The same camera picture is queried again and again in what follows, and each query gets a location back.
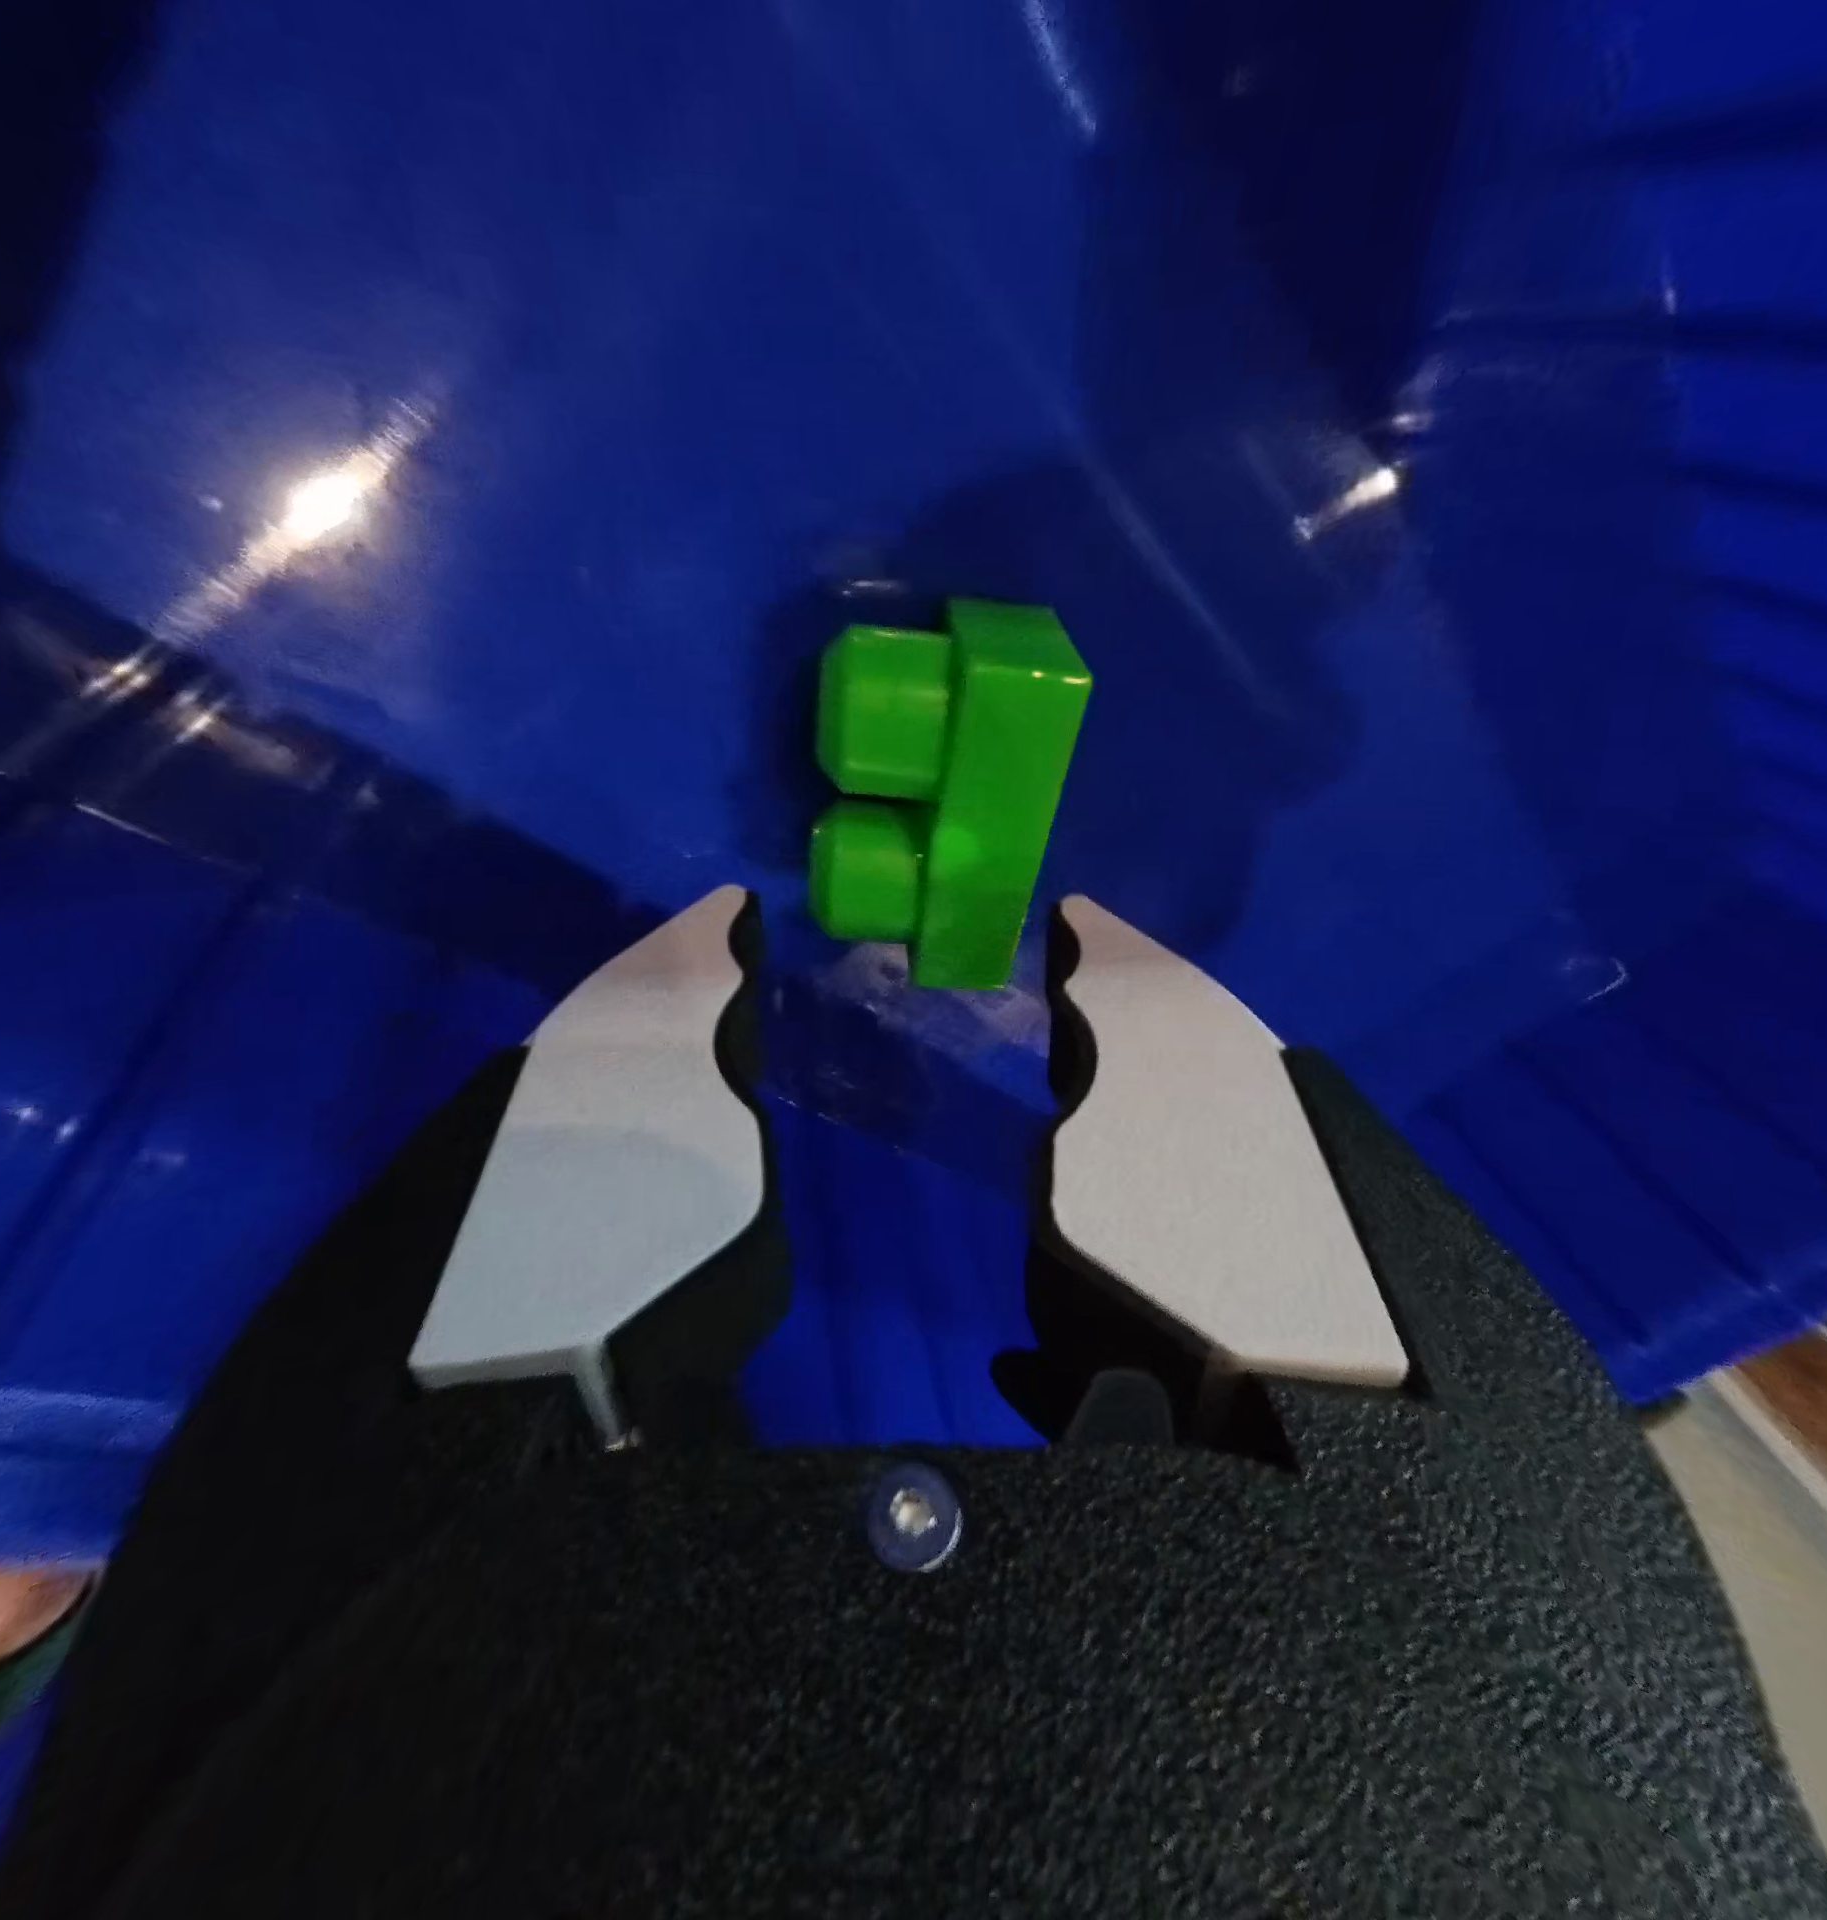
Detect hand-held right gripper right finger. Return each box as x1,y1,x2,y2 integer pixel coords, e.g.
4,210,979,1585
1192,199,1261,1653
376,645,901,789
1026,894,1411,1389

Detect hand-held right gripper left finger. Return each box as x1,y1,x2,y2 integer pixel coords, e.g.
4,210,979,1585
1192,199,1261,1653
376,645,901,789
406,885,790,1452

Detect green mega block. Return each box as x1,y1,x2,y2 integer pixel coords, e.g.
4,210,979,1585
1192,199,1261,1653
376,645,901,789
807,596,1095,992

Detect blue plastic bin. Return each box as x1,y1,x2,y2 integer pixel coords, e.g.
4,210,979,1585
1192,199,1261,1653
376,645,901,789
0,0,1827,1907

